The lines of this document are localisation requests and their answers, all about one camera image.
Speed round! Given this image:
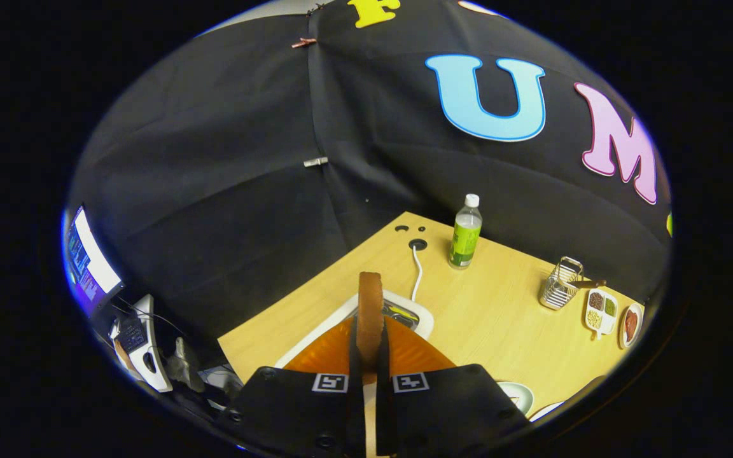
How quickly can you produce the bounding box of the black backdrop cloth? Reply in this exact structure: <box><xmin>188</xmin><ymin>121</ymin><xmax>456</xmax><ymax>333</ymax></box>
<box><xmin>67</xmin><ymin>0</ymin><xmax>673</xmax><ymax>357</ymax></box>

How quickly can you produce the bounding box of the pale green round plate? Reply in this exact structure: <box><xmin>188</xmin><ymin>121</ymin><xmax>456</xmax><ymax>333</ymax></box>
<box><xmin>497</xmin><ymin>381</ymin><xmax>534</xmax><ymax>417</ymax></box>

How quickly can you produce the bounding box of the white rectangular plate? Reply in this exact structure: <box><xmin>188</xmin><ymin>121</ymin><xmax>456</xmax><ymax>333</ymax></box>
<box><xmin>529</xmin><ymin>401</ymin><xmax>564</xmax><ymax>422</ymax></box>

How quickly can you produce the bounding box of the computer monitor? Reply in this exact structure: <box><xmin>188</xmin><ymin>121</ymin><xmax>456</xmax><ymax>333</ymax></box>
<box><xmin>64</xmin><ymin>205</ymin><xmax>124</xmax><ymax>317</ymax></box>

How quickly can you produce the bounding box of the green label drink bottle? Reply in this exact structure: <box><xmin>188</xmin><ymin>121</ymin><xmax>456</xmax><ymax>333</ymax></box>
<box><xmin>448</xmin><ymin>194</ymin><xmax>483</xmax><ymax>270</ymax></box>

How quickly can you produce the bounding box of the white toaster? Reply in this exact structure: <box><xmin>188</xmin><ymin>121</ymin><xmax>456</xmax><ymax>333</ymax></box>
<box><xmin>276</xmin><ymin>289</ymin><xmax>435</xmax><ymax>370</ymax></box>

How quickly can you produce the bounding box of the white toaster cable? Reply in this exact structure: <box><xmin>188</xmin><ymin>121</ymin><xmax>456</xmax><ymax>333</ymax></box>
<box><xmin>410</xmin><ymin>245</ymin><xmax>423</xmax><ymax>303</ymax></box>

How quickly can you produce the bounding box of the plain toast bread slice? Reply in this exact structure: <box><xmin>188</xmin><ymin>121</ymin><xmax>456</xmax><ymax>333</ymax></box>
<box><xmin>357</xmin><ymin>272</ymin><xmax>385</xmax><ymax>458</ymax></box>

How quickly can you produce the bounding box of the metal wire utensil basket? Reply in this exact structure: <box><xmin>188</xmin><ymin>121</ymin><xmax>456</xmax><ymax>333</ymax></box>
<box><xmin>539</xmin><ymin>256</ymin><xmax>585</xmax><ymax>311</ymax></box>

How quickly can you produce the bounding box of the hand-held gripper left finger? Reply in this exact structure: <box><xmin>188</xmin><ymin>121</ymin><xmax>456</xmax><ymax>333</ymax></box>
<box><xmin>223</xmin><ymin>316</ymin><xmax>365</xmax><ymax>455</ymax></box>

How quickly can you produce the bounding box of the white oval plate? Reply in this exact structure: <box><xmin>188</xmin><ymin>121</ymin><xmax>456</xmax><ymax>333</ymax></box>
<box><xmin>618</xmin><ymin>303</ymin><xmax>644</xmax><ymax>350</ymax></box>

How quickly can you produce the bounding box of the white divided bean dish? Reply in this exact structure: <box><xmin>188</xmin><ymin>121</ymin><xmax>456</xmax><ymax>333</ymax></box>
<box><xmin>585</xmin><ymin>288</ymin><xmax>619</xmax><ymax>341</ymax></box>

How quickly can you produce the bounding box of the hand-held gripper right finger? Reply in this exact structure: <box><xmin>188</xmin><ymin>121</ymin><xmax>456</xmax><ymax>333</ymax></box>
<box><xmin>376</xmin><ymin>316</ymin><xmax>529</xmax><ymax>455</ymax></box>

